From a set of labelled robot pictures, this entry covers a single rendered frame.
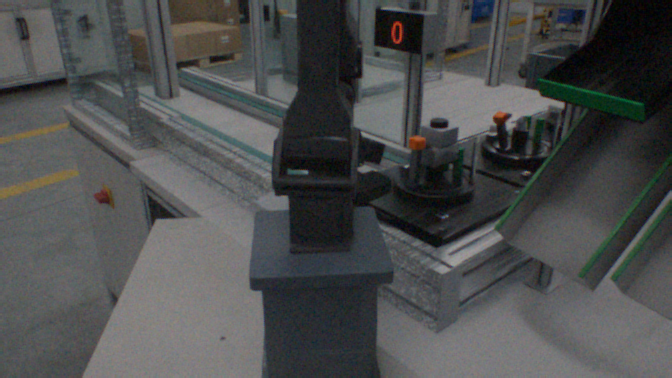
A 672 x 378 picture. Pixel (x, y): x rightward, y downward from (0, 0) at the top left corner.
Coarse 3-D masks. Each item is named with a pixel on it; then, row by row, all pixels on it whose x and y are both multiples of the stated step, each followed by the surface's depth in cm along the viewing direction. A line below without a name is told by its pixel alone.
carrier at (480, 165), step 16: (560, 112) 101; (496, 128) 118; (512, 128) 117; (528, 128) 108; (464, 144) 113; (480, 144) 113; (496, 144) 107; (512, 144) 105; (528, 144) 107; (544, 144) 107; (464, 160) 104; (480, 160) 104; (496, 160) 103; (512, 160) 101; (528, 160) 100; (544, 160) 101; (496, 176) 98; (512, 176) 97
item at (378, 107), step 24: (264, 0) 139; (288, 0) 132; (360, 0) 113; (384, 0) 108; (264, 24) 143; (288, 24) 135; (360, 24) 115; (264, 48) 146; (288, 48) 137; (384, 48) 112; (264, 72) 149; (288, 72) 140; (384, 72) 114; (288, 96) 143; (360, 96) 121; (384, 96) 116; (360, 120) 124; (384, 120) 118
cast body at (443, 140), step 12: (432, 120) 87; (444, 120) 87; (432, 132) 86; (444, 132) 85; (456, 132) 87; (432, 144) 87; (444, 144) 86; (456, 144) 88; (432, 156) 86; (444, 156) 87; (456, 156) 89
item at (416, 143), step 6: (414, 138) 84; (420, 138) 84; (414, 144) 84; (420, 144) 84; (426, 144) 86; (414, 150) 85; (420, 150) 85; (414, 156) 85; (420, 156) 85; (414, 162) 86; (420, 162) 86; (414, 168) 86; (414, 174) 86; (414, 180) 87
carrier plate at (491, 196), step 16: (480, 176) 97; (480, 192) 91; (496, 192) 91; (512, 192) 91; (384, 208) 86; (400, 208) 86; (416, 208) 86; (432, 208) 86; (448, 208) 86; (464, 208) 86; (480, 208) 86; (496, 208) 86; (400, 224) 83; (416, 224) 81; (432, 224) 81; (448, 224) 81; (464, 224) 81; (480, 224) 83; (432, 240) 79; (448, 240) 78
